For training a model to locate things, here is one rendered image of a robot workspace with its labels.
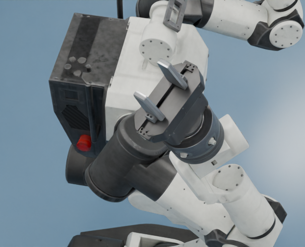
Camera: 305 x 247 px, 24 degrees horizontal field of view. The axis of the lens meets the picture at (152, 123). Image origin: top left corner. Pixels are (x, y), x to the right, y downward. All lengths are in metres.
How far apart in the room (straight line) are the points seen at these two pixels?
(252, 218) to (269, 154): 1.62
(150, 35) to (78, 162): 0.53
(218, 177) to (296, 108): 1.82
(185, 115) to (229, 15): 0.67
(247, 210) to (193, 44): 0.42
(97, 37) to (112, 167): 0.31
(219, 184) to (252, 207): 0.07
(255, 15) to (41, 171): 1.39
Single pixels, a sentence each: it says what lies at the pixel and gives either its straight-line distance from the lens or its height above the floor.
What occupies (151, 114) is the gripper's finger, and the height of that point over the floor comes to 1.54.
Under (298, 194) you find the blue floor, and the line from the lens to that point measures 2.78.
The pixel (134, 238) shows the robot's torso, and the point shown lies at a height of 0.34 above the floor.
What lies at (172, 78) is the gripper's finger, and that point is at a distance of 0.98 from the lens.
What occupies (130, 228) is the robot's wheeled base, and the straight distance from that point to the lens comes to 2.46.
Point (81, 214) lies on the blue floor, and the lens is 2.70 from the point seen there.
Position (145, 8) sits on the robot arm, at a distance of 1.65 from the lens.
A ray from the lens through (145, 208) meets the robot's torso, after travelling 1.77.
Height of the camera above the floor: 2.31
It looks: 52 degrees down
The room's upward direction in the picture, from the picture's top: straight up
